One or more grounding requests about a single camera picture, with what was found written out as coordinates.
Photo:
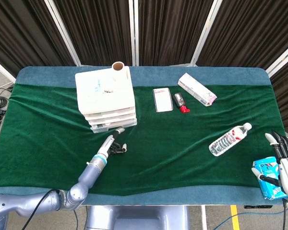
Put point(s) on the white drawer organizer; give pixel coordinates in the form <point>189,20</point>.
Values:
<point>103,95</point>

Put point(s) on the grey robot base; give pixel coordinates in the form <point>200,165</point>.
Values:
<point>136,218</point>

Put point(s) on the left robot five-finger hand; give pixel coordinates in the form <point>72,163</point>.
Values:
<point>109,143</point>

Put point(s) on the long white carton box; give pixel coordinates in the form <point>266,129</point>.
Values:
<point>196,89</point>

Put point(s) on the paper roll with cardboard core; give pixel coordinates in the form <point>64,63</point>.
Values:
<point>118,66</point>

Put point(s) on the blue table cover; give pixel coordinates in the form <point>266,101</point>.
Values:
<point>158,74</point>

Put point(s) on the white table leg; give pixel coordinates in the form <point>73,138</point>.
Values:
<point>203,218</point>

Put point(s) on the clear plastic water bottle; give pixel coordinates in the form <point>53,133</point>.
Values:
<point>226,141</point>

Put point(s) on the black stamp with red cap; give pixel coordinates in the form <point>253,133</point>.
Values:
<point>179,99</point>

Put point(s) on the blue carton pack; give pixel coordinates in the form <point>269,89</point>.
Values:
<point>266,167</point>

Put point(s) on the black table control box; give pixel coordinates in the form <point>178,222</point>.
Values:
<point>258,206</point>

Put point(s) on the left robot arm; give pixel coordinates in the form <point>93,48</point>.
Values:
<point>86,179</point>

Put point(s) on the green velvet cloth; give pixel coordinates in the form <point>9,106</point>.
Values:
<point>170,155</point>

